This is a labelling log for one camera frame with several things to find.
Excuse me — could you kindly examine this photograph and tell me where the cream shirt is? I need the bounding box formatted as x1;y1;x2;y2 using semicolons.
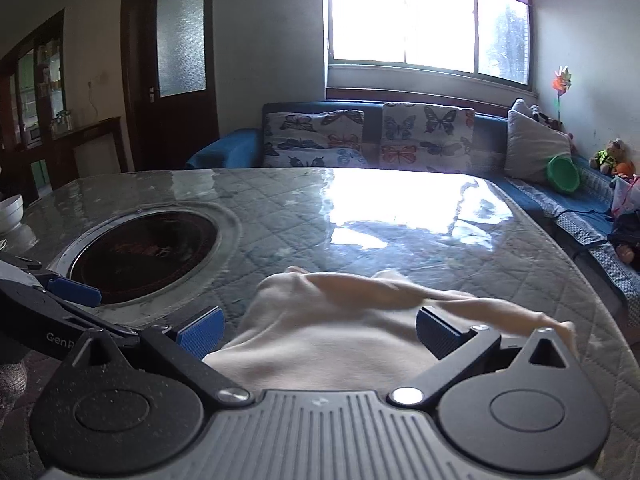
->
202;266;576;393

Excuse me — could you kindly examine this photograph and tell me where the butterfly print cushion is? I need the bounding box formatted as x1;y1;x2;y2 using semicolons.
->
262;109;371;170
380;102;476;173

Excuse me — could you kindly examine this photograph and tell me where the white bowl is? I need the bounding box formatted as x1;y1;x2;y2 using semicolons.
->
0;194;26;236

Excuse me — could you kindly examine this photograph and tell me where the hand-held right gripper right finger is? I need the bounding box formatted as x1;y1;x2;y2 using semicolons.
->
389;306;582;406

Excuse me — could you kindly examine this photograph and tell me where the dark wooden counter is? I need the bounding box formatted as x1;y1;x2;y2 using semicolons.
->
50;116;125;188

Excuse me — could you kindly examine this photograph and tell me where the window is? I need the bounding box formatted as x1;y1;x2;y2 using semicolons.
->
324;0;533;86

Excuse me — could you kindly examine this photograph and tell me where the teddy bear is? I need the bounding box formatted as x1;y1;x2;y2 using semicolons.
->
589;139;626;173

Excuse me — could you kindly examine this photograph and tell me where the black white plush toy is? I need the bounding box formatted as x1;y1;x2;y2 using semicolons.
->
530;105;563;131

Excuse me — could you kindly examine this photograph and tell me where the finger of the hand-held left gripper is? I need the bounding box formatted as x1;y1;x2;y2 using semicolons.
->
30;270;102;306
47;297;143;348

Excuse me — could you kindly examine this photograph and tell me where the dark wooden display cabinet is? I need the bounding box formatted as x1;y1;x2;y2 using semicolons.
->
0;9;68;156

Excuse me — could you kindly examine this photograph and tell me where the round black induction cooktop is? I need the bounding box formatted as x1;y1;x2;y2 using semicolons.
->
47;202;241;328

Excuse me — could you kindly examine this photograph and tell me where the black bag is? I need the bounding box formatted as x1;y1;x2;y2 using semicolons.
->
607;210;640;248

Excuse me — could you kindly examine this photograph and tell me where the colourful pinwheel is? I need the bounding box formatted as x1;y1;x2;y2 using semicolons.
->
551;65;573;126

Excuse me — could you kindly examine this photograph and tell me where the grey pillow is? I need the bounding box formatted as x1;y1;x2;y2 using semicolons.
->
504;99;576;183

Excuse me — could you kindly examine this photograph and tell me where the blue sofa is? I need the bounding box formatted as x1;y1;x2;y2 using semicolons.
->
186;100;640;311

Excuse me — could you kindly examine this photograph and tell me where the green plastic basin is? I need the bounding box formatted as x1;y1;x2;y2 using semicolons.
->
546;154;582;195

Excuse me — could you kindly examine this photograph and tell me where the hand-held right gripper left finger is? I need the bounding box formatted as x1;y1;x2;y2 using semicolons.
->
62;306;251;407

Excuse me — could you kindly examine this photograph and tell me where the dark wooden glass-panel door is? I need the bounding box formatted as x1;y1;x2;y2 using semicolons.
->
121;0;221;171

